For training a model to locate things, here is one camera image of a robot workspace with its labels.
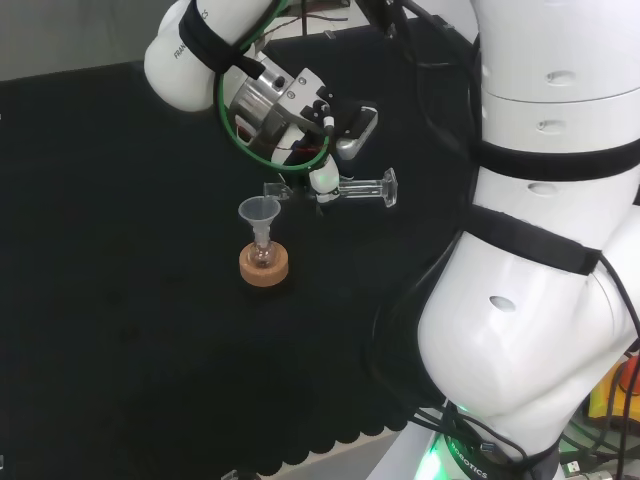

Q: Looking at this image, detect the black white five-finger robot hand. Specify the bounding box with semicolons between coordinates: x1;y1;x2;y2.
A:
269;69;347;215

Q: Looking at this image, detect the clear glass graduated cylinder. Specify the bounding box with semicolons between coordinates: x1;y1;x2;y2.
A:
262;167;400;209

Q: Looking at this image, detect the clear glass round-bottom flask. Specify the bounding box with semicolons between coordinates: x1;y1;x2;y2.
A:
249;233;277;269

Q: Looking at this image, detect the clear plastic funnel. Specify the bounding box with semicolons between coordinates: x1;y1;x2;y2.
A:
237;195;282;242

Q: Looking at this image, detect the black bench cloth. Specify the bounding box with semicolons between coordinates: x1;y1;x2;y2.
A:
0;14;481;479

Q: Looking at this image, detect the yellow stop button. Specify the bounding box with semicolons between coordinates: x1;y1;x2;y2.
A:
586;360;640;420

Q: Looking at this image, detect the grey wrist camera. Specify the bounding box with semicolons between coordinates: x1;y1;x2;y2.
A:
335;105;380;162

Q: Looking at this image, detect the green cable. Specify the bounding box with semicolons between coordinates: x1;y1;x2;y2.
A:
212;0;335;174

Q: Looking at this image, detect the brown cork ring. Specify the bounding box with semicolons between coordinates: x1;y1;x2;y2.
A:
238;241;292;288

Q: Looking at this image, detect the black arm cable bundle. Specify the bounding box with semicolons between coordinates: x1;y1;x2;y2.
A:
357;0;534;466

